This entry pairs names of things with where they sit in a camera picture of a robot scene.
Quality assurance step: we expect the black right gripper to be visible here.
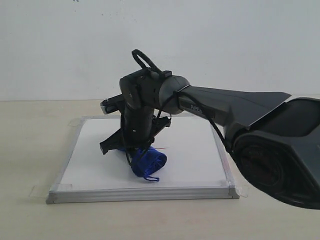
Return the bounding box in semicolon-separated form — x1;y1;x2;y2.
99;104;171;155

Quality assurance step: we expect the blue microfibre cloth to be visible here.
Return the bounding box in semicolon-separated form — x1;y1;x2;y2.
117;146;167;182

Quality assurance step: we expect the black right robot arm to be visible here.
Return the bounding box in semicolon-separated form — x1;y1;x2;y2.
100;68;320;210

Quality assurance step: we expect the white aluminium-framed whiteboard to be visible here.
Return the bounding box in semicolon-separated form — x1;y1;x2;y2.
46;113;239;204

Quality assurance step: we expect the clear tape back left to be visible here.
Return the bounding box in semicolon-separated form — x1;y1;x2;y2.
68;117;86;127

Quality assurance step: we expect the clear tape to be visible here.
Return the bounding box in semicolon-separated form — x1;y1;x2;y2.
221;180;250;199
28;183;73;199
68;117;86;127

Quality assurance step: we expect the clear tape front left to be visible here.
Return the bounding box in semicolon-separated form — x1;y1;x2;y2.
28;183;73;199

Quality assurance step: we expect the clear tape front right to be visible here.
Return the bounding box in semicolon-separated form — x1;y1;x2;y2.
221;180;250;199

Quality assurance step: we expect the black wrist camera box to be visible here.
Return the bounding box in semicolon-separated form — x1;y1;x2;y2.
100;94;125;115

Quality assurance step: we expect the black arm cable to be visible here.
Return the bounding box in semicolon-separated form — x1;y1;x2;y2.
126;49;235;166

